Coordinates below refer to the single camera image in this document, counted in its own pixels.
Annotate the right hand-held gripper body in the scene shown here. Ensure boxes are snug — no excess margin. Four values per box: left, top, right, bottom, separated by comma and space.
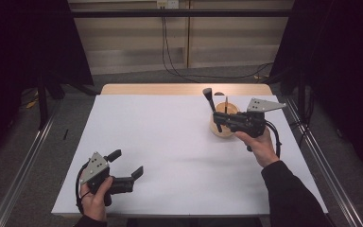
225, 97, 287, 139

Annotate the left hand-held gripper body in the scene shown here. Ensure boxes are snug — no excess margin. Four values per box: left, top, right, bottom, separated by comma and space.
78, 151, 136, 207

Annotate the cream ribbed brush holder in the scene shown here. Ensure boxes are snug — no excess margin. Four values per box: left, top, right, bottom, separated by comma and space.
209, 100, 242, 138

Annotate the black makeup brush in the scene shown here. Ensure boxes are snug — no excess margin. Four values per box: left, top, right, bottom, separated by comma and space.
201, 87, 224, 133

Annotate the person's right hand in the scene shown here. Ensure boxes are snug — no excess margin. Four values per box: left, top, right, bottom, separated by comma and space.
234, 127, 281, 168

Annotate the person's left hand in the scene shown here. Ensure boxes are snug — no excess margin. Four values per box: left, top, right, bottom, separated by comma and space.
79, 176, 114, 222

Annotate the white table mat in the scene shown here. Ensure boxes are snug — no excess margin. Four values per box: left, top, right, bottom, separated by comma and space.
50, 94, 329, 218

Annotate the black curtain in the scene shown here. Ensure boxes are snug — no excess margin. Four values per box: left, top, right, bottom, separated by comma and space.
0, 0, 95, 166
268, 0, 363, 182

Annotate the left hand-held gripper cable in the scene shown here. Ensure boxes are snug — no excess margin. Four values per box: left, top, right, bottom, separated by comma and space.
75, 161, 91, 216

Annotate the hand-held gripper cable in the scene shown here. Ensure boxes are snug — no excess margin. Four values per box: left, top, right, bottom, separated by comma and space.
75, 161, 91, 216
264, 120, 283, 159

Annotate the right hand-held gripper cable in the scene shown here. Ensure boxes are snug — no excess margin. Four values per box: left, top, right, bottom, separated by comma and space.
264, 120, 283, 159

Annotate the black wall cable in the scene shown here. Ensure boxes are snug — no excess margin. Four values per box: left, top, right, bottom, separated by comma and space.
161, 16, 201, 84
164, 27, 274, 80

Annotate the black stand post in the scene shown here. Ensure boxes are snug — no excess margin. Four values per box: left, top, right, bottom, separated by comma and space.
37, 69, 50, 131
297, 62, 307, 124

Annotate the aluminium floor rail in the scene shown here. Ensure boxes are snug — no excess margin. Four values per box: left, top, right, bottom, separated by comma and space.
0, 100, 62, 227
283, 96, 363, 227

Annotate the wooden wall post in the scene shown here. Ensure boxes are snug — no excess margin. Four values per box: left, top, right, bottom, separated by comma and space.
184, 0, 193, 69

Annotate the black horizontal frame bar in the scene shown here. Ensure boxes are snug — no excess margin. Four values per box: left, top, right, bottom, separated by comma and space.
70, 9, 295, 18

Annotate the white wall socket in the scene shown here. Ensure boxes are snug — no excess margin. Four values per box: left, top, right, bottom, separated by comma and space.
156, 0, 180, 9

